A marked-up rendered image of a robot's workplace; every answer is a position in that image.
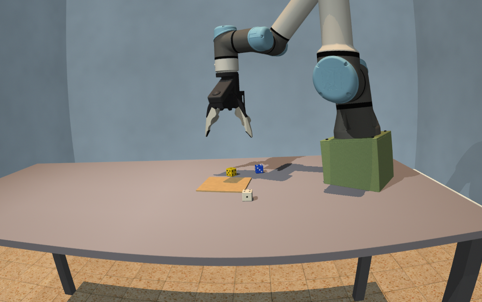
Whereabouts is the yellow die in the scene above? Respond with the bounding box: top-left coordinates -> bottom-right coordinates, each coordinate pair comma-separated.
226,167 -> 236,177

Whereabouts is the tan mat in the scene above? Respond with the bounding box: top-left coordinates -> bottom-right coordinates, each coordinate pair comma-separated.
196,177 -> 251,193

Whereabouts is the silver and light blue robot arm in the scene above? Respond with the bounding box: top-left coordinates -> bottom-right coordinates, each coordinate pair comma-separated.
213,0 -> 381,139

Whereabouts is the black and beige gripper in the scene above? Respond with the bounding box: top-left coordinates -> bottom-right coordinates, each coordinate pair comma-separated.
205,72 -> 253,138

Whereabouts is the grey die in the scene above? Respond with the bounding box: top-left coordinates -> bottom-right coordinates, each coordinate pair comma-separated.
242,189 -> 253,201

